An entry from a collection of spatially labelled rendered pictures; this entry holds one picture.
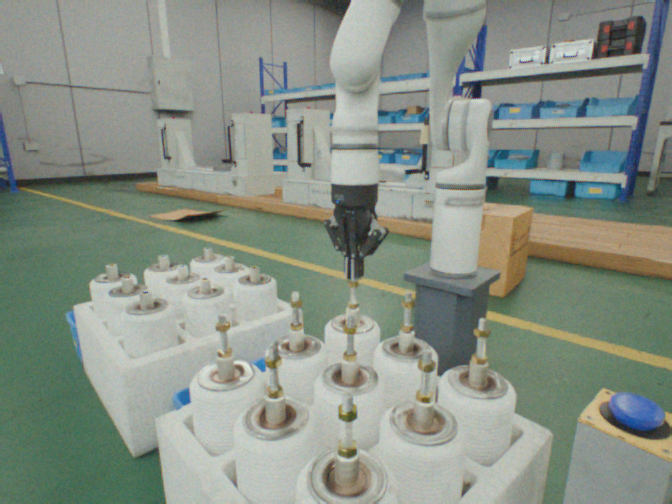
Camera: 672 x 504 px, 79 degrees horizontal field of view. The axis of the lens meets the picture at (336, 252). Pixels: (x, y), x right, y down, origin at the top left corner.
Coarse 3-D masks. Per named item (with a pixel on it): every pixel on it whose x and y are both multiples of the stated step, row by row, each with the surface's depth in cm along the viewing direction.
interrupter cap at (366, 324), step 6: (336, 318) 72; (342, 318) 72; (360, 318) 72; (366, 318) 72; (336, 324) 70; (342, 324) 71; (360, 324) 71; (366, 324) 70; (372, 324) 70; (336, 330) 68; (342, 330) 67; (360, 330) 68; (366, 330) 67
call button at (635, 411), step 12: (612, 396) 38; (624, 396) 37; (636, 396) 37; (612, 408) 37; (624, 408) 36; (636, 408) 36; (648, 408) 36; (660, 408) 36; (624, 420) 36; (636, 420) 35; (648, 420) 35; (660, 420) 35
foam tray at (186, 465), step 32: (160, 416) 58; (192, 416) 59; (160, 448) 58; (192, 448) 52; (320, 448) 52; (512, 448) 52; (544, 448) 53; (192, 480) 49; (224, 480) 47; (480, 480) 47; (512, 480) 47; (544, 480) 56
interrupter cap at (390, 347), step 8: (384, 344) 63; (392, 344) 63; (416, 344) 63; (424, 344) 63; (384, 352) 60; (392, 352) 60; (400, 352) 61; (416, 352) 61; (400, 360) 59; (408, 360) 58; (416, 360) 58
